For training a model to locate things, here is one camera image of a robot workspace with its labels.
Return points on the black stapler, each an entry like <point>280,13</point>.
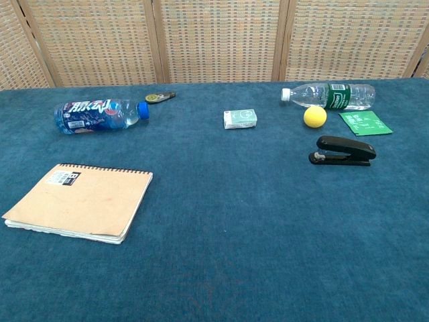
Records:
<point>345,146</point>

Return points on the black yellow correction tape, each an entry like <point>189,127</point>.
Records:
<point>157,97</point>

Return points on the green flat packet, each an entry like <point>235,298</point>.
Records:
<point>365,123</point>

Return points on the blue sports drink bottle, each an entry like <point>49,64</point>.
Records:
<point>90,115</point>

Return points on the woven rattan screen panel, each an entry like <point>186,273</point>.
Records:
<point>352,40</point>
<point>221,40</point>
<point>97,40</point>
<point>16,50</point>

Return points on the white green tissue pack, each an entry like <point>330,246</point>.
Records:
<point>240,119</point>

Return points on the yellow foam ball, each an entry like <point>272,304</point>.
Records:
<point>315,117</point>

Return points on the kraft spiral notebook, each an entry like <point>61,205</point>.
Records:
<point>83,201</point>

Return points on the blue table cloth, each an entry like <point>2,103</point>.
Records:
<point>214,234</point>

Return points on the clear green-label water bottle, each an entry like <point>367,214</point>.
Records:
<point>338,96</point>

